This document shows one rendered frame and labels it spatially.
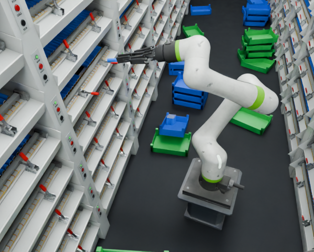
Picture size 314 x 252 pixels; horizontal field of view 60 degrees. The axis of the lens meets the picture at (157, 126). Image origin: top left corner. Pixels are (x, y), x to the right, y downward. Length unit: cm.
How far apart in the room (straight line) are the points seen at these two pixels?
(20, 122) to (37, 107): 8
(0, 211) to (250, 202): 152
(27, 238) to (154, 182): 112
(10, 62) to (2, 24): 11
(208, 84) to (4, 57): 73
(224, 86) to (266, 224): 107
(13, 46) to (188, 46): 65
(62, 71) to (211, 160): 85
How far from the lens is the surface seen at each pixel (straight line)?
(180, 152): 217
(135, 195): 201
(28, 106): 102
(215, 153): 150
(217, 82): 117
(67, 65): 119
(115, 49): 163
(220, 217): 182
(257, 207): 202
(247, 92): 128
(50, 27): 107
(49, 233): 135
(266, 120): 259
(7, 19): 90
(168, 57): 121
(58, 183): 125
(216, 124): 156
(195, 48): 116
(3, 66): 89
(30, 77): 99
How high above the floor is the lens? 170
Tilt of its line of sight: 44 degrees down
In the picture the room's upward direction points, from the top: 4 degrees counter-clockwise
